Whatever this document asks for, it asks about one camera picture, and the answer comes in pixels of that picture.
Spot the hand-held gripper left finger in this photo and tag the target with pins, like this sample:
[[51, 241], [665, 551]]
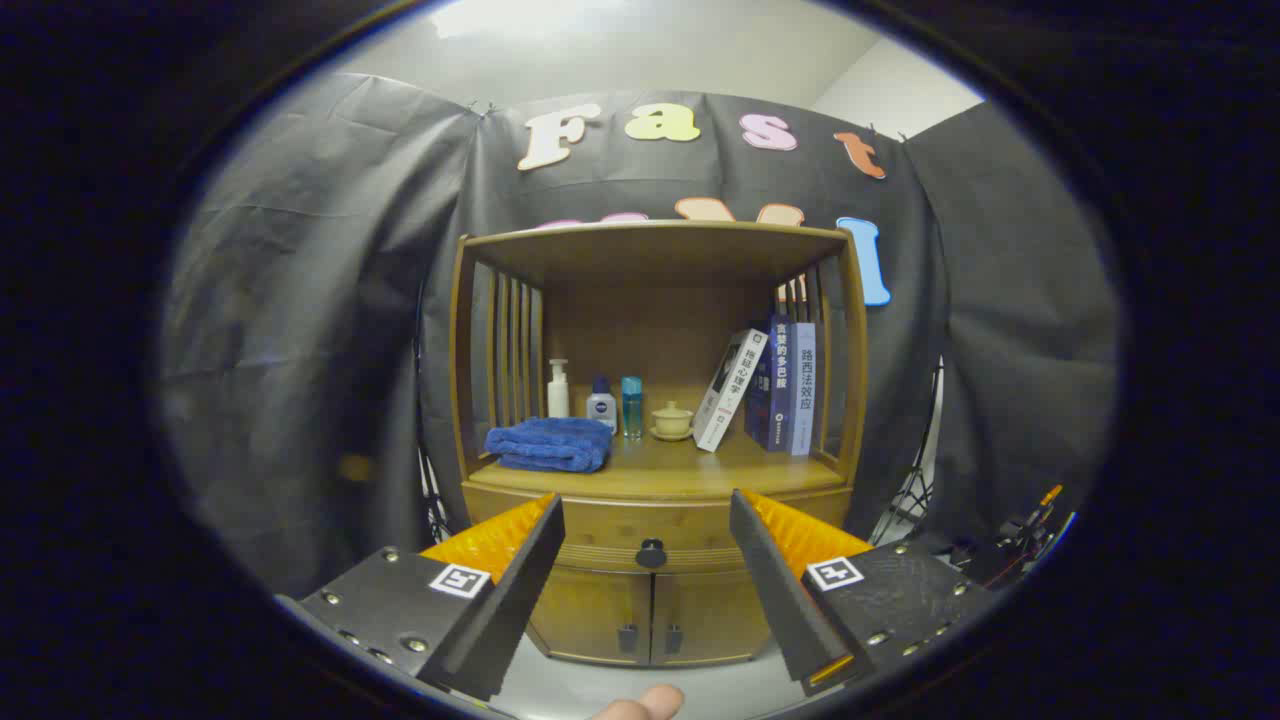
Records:
[[520, 600]]

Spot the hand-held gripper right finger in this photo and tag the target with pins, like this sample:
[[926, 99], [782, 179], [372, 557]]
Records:
[[775, 590]]

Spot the black drawer knob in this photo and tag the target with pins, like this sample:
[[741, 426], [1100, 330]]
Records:
[[651, 553]]

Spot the wooden drawer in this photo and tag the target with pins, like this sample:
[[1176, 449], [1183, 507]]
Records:
[[640, 520]]

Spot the wooden countertop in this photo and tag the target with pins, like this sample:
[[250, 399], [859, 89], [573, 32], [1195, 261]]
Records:
[[680, 465]]

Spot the wooden cabinet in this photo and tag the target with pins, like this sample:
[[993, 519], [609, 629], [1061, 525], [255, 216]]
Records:
[[650, 290]]

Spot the black tripod stand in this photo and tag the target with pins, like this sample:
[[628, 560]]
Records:
[[432, 500]]

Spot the blue folded towel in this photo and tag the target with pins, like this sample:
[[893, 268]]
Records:
[[550, 445]]

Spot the beige lidded teacup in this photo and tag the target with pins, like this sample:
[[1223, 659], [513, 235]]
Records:
[[671, 420]]

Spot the white book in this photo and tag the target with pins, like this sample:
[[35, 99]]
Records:
[[725, 395]]

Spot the pale blue book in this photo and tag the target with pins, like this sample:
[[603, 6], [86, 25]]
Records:
[[804, 390]]

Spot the dark blue book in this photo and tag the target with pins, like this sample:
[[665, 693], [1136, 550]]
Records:
[[772, 385]]

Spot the white bottle with blue cap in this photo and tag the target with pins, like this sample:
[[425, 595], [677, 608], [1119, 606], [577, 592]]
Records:
[[601, 408]]

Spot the white pump bottle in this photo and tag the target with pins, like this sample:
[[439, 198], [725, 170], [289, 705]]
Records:
[[558, 395]]

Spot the clear blue bottle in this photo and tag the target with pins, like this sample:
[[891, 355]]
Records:
[[631, 410]]

